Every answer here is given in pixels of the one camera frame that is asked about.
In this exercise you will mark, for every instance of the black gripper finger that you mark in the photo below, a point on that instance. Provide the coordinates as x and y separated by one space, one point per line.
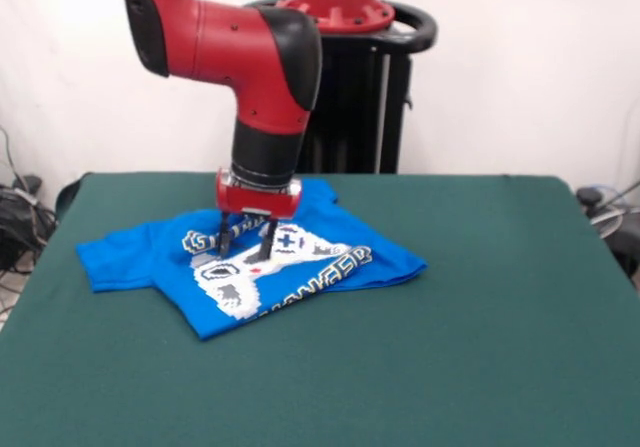
225 237
265 242

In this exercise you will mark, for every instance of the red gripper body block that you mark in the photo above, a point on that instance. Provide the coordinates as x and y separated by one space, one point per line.
255 202

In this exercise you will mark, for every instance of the blue printed t-shirt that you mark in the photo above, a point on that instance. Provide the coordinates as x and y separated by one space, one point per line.
200 307

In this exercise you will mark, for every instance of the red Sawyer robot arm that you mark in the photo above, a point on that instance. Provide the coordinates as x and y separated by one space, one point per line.
225 47

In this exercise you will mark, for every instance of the dark green table cloth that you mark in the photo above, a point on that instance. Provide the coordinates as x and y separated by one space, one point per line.
450 342

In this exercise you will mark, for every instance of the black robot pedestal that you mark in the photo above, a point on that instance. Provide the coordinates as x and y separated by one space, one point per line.
365 107

